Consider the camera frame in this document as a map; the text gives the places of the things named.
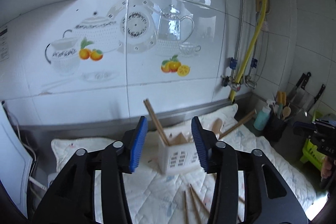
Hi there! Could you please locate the black handled knife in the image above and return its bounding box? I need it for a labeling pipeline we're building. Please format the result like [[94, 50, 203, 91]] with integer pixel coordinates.
[[310, 84, 326, 109]]

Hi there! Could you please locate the black utensil holder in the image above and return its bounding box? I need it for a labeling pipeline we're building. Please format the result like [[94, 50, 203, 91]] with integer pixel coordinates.
[[262, 112, 289, 143]]

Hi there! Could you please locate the white quilted mat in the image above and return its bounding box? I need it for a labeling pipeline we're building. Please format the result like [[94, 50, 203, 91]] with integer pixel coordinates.
[[51, 104, 317, 223]]

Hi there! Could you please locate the white appliance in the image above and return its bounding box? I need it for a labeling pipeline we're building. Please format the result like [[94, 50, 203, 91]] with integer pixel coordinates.
[[0, 108, 33, 216]]

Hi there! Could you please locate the person right hand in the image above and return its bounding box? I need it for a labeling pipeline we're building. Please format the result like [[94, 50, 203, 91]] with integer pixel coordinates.
[[321, 156, 335, 179]]

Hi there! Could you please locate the flexible metal hose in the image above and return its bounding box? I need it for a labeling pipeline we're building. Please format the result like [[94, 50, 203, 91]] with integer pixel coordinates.
[[232, 0, 246, 77]]

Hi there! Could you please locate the metal valve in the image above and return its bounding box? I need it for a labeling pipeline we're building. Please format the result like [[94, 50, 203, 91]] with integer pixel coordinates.
[[244, 75, 257, 89]]

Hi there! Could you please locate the red knob valve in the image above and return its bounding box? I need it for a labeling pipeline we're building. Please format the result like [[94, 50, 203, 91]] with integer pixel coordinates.
[[221, 76, 242, 92]]

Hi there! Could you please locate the teal soap dispenser bottle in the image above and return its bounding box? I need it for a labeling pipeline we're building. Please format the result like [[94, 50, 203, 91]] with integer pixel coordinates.
[[253, 99, 275, 131]]

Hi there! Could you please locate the white plastic utensil caddy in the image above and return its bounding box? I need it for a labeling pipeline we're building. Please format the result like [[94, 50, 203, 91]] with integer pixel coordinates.
[[158, 132, 201, 175]]

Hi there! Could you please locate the cleaver knife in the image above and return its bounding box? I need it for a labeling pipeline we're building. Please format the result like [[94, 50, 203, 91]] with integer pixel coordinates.
[[288, 72, 311, 110]]

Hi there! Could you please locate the yellow gas hose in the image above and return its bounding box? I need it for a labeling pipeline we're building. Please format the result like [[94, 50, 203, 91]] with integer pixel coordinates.
[[228, 0, 269, 104]]

